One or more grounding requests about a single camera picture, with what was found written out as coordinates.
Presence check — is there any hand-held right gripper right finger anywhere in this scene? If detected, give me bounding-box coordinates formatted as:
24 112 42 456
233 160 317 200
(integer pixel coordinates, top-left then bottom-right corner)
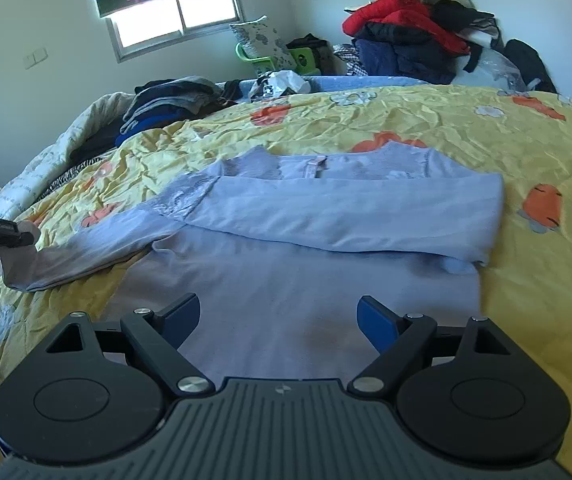
347 295 512 397

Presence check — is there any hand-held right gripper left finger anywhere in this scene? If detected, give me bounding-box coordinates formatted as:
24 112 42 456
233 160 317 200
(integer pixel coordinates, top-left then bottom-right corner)
46 292 217 400

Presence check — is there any light blue shirt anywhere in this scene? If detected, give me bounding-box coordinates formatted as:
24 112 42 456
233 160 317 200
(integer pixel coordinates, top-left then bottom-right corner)
3 141 506 386

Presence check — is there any pile of dark clothes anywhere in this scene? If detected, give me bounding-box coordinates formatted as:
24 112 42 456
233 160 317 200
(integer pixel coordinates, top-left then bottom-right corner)
68 76 241 171

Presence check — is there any white quilt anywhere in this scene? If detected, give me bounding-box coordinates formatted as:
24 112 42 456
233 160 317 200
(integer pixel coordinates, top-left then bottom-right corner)
0 91 139 221

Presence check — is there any black white striped cloth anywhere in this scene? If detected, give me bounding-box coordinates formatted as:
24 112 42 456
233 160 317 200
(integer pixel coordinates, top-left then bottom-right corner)
46 159 100 192

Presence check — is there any yellow floral blanket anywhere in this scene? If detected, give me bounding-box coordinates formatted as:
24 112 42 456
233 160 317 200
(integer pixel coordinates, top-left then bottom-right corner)
0 82 572 480

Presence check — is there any blue bedsheet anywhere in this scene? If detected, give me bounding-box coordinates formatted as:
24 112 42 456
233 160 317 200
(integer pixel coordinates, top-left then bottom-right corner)
216 75 434 96

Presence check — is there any crumpled white plastic bag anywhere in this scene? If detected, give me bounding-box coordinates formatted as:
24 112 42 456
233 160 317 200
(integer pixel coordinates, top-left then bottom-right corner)
248 70 311 101

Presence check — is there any navy blue jacket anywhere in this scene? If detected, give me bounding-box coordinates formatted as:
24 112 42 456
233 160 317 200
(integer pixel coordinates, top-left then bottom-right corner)
353 35 459 86

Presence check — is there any black white checked cloth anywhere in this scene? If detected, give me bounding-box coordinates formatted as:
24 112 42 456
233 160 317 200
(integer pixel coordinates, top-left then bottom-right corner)
333 44 367 77

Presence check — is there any window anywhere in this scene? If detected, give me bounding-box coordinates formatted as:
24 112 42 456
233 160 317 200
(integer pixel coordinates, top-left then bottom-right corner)
107 0 245 63

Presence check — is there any green plastic chair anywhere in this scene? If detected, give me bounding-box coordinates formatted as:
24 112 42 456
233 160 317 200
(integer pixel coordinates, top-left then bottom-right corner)
236 42 321 75

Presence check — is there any clear plastic bag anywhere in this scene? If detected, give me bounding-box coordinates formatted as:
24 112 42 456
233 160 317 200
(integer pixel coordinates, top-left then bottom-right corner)
453 47 527 92

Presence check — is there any grey floral pillow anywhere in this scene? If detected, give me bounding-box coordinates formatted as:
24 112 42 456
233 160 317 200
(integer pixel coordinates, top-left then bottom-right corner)
229 15 299 73

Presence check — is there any black bag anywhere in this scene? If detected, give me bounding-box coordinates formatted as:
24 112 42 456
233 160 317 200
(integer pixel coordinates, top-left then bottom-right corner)
286 33 334 73

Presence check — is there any black backpack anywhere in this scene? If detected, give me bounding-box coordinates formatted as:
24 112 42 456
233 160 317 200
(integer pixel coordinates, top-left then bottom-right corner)
503 39 558 93

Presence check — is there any red jacket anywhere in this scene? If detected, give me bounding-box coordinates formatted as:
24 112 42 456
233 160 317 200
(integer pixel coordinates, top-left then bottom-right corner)
342 0 472 56

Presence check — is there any black jacket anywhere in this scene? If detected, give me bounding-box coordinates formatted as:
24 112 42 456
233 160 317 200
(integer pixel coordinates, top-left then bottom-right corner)
431 0 497 73

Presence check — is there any white wall socket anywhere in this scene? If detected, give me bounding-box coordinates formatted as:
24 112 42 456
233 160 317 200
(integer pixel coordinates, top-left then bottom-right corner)
22 47 49 70

